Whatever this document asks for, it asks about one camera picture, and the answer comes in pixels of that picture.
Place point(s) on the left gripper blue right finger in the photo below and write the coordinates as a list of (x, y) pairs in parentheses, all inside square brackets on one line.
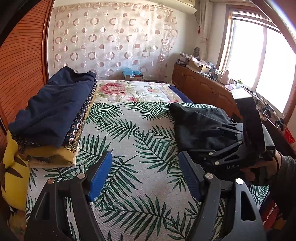
[(193, 174)]

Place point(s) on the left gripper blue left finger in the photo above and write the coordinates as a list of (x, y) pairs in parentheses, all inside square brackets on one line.
[(97, 174)]

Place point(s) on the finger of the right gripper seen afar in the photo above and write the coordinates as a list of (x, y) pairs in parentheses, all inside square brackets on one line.
[(226, 130)]

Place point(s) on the black t-shirt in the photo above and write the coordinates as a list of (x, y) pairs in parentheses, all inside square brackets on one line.
[(192, 124)]

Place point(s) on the person's right forearm sleeve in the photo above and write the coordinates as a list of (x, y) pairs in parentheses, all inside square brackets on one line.
[(282, 189)]

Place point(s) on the person's right hand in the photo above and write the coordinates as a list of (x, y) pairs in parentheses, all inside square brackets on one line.
[(269, 168)]

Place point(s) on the palm leaf bed sheet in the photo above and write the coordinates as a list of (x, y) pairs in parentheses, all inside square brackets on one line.
[(145, 195)]

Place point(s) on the wooden sideboard cabinet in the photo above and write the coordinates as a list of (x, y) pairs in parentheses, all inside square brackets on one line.
[(203, 90)]

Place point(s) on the red basket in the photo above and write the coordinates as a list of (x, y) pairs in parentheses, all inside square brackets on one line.
[(288, 136)]

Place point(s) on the open cardboard box on cabinet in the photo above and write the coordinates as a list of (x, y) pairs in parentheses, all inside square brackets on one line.
[(199, 65)]

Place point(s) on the navy folded garment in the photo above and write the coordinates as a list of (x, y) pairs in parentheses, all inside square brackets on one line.
[(49, 114)]

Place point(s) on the window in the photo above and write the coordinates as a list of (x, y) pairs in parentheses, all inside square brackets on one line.
[(255, 51)]

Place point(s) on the yellow pillow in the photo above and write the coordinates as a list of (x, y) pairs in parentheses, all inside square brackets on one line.
[(15, 173)]

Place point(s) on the floral blanket with navy border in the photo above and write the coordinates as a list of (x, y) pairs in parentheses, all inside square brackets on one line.
[(114, 91)]

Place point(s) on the cardboard box with blue items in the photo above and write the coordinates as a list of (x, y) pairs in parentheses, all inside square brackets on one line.
[(132, 75)]

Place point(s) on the circle patterned sheer curtain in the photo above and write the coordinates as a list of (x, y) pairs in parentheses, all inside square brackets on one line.
[(107, 38)]

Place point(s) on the wooden louvered wardrobe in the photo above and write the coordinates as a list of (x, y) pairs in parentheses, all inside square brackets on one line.
[(24, 32)]

